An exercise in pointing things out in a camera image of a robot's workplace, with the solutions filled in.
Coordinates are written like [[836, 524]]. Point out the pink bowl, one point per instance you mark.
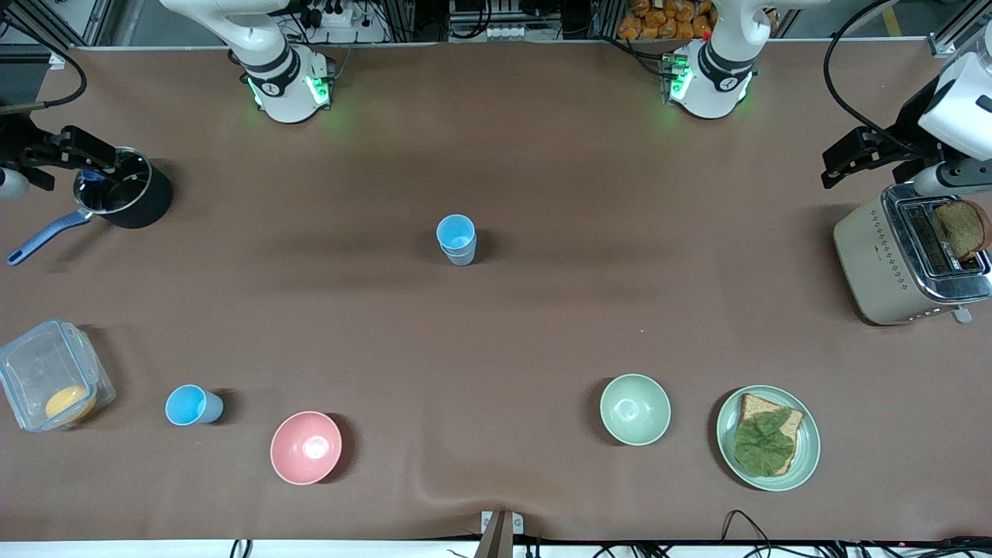
[[305, 448]]

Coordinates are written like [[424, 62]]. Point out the beige chrome toaster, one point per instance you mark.
[[876, 263]]

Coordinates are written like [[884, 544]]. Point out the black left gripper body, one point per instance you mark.
[[904, 139]]

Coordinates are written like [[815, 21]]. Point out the clear plastic food container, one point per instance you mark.
[[39, 364]]

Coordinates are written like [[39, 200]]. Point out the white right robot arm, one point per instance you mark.
[[271, 70]]

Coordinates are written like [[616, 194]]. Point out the blue cup with white paper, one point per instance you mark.
[[461, 260]]

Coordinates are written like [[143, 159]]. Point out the green lettuce leaf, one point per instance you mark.
[[763, 446]]

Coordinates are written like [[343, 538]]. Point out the brown bread slice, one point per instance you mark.
[[756, 404]]

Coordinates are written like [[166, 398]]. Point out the yellow orange food piece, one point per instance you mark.
[[68, 403]]

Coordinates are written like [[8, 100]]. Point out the light blue cup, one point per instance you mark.
[[190, 406], [456, 232]]

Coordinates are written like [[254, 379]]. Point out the metal corner bracket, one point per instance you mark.
[[943, 46], [56, 60]]

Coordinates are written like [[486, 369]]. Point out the pale green plate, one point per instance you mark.
[[810, 446]]

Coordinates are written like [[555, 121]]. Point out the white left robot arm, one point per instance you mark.
[[717, 74]]

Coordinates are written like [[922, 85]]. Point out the bag of orange buns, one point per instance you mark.
[[666, 19]]

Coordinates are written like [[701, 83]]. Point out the white power strip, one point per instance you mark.
[[505, 32]]

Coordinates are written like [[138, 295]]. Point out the glass lid blue knob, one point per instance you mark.
[[116, 190]]

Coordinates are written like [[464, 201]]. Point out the pale green bowl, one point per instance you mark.
[[635, 409]]

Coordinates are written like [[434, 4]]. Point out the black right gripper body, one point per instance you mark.
[[17, 142]]

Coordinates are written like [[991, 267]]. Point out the brown toast slice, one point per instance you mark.
[[961, 229]]

